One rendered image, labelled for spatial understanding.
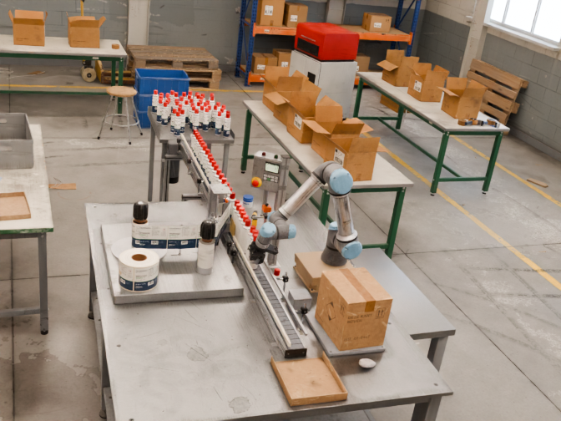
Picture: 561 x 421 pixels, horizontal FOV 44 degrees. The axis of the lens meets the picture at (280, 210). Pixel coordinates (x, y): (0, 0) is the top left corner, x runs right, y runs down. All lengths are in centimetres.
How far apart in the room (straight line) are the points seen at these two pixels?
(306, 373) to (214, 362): 42
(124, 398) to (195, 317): 67
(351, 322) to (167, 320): 90
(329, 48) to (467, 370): 526
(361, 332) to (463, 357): 186
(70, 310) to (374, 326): 242
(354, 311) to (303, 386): 42
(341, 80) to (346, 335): 637
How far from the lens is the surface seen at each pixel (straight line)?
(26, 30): 892
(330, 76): 929
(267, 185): 387
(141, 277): 360
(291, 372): 327
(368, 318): 338
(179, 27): 1132
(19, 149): 522
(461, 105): 783
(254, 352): 336
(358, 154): 550
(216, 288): 370
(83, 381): 449
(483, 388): 494
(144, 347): 334
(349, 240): 377
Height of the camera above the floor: 281
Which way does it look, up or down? 25 degrees down
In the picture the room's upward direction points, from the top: 8 degrees clockwise
